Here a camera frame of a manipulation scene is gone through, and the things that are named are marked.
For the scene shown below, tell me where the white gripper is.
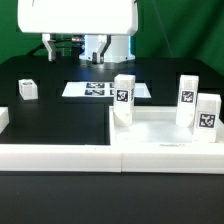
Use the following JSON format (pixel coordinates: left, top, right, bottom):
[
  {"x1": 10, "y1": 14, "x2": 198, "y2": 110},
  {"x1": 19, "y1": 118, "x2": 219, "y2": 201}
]
[{"x1": 17, "y1": 0, "x2": 138, "y2": 64}]

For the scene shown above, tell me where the white square table top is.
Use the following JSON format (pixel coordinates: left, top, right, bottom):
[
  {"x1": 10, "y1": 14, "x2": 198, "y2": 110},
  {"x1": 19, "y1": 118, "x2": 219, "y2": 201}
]
[{"x1": 108, "y1": 105, "x2": 224, "y2": 148}]

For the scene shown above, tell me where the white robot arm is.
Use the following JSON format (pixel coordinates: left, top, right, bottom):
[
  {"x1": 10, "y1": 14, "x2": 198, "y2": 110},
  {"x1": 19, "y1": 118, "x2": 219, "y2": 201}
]
[{"x1": 17, "y1": 0, "x2": 138, "y2": 65}]

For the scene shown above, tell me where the white fiducial marker base sheet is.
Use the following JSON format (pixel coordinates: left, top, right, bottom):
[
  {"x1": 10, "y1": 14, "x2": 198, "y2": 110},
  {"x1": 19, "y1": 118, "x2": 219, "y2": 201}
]
[{"x1": 62, "y1": 82, "x2": 151, "y2": 98}]

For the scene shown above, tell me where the black cable bundle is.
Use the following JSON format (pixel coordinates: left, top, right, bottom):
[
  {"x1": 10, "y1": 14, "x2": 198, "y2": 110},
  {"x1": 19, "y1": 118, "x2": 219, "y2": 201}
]
[{"x1": 26, "y1": 33, "x2": 85, "y2": 58}]

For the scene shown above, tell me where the white left fence rail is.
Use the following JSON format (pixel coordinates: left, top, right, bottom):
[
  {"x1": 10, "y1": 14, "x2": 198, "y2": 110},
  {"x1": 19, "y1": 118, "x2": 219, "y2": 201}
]
[{"x1": 0, "y1": 107, "x2": 9, "y2": 134}]

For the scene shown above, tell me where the white fence rail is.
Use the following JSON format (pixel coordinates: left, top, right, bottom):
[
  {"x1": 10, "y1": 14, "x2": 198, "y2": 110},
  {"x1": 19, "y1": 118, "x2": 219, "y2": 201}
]
[
  {"x1": 0, "y1": 107, "x2": 9, "y2": 134},
  {"x1": 0, "y1": 144, "x2": 224, "y2": 174}
]

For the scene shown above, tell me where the white front fence rail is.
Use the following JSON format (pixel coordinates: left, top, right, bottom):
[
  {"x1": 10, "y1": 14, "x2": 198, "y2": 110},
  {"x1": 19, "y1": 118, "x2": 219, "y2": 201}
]
[{"x1": 0, "y1": 144, "x2": 224, "y2": 174}]

